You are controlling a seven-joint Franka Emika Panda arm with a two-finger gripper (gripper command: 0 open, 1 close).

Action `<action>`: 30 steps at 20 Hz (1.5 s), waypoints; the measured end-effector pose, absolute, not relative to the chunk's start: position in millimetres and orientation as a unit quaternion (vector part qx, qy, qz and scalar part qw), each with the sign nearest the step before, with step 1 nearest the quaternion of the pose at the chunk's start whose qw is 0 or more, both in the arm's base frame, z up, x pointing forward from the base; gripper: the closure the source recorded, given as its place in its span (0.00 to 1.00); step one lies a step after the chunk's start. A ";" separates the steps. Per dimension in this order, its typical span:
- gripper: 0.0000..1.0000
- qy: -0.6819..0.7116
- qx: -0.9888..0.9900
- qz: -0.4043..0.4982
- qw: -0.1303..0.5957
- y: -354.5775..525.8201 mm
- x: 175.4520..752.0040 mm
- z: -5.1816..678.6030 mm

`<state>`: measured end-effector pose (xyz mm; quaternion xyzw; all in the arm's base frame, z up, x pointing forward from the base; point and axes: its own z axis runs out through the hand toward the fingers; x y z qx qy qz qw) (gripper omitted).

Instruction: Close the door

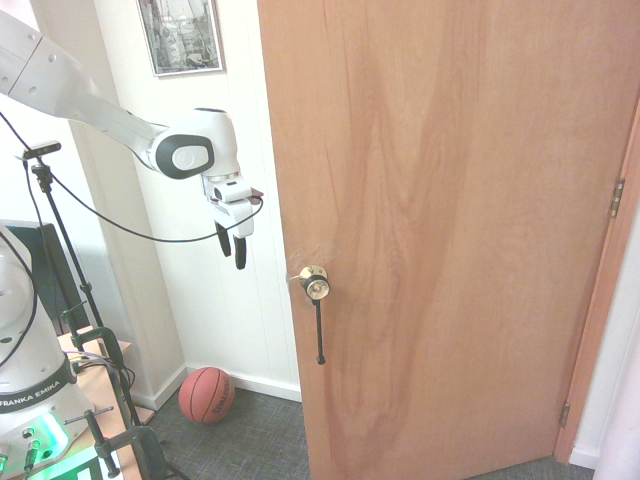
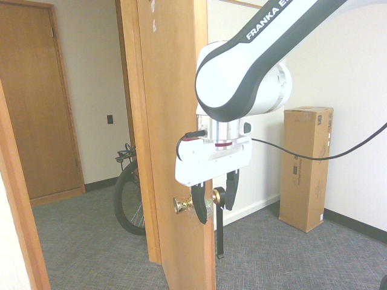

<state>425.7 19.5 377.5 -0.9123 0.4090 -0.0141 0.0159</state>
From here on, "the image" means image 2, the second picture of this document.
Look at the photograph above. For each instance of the brass knob with rosette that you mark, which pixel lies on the brass knob with rosette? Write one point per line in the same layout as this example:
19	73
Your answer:
217	194

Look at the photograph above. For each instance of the black bicycle wheel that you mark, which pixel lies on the black bicycle wheel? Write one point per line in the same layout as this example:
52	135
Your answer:
119	196

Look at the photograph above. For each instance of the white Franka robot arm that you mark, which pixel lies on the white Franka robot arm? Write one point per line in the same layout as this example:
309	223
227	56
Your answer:
242	69

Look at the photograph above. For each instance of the black wall plate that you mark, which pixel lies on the black wall plate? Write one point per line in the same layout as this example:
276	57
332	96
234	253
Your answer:
110	119

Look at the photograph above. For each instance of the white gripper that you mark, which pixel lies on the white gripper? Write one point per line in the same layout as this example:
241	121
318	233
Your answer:
211	164

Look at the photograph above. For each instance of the light wooden door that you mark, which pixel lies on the light wooden door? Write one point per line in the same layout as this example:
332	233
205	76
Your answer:
178	90

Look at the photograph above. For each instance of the dark brown framed door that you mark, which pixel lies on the dark brown framed door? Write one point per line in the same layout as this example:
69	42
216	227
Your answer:
33	105

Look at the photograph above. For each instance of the wooden door frame casing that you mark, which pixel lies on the wooden door frame casing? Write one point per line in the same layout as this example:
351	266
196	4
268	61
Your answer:
136	121

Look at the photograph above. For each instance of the clear tape over latch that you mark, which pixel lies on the clear tape over latch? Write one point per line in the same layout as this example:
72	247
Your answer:
208	210

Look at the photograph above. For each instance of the white tape scraps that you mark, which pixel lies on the white tape scraps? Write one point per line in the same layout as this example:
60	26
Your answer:
154	25

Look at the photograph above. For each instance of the brass round door knob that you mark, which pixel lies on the brass round door knob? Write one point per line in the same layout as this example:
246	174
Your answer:
180	206

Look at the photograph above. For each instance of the tall cardboard box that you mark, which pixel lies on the tall cardboard box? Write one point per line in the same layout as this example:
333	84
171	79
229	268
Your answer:
303	169

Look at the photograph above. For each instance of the black object at edge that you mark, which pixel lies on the black object at edge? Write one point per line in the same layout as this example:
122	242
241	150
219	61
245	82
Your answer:
384	282

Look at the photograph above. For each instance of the wooden door frame jamb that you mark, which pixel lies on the wooden door frame jamb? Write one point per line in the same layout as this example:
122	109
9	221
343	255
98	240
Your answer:
21	196

